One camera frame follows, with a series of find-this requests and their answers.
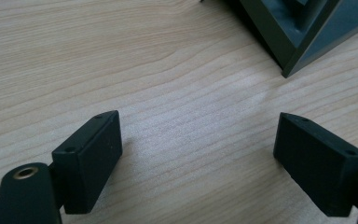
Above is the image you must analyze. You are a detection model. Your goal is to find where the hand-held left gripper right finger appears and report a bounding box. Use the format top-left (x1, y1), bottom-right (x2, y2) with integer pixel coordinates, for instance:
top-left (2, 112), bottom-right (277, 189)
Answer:
top-left (272, 112), bottom-right (358, 217)

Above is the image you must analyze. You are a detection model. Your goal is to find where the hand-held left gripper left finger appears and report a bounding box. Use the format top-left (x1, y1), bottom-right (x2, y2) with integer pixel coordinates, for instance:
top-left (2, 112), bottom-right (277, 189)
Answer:
top-left (51, 109), bottom-right (124, 216)

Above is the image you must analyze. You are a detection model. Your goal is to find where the dark grey plastic box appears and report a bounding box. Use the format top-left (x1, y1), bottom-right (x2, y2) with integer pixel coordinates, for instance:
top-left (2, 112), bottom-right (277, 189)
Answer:
top-left (238, 0), bottom-right (358, 79)

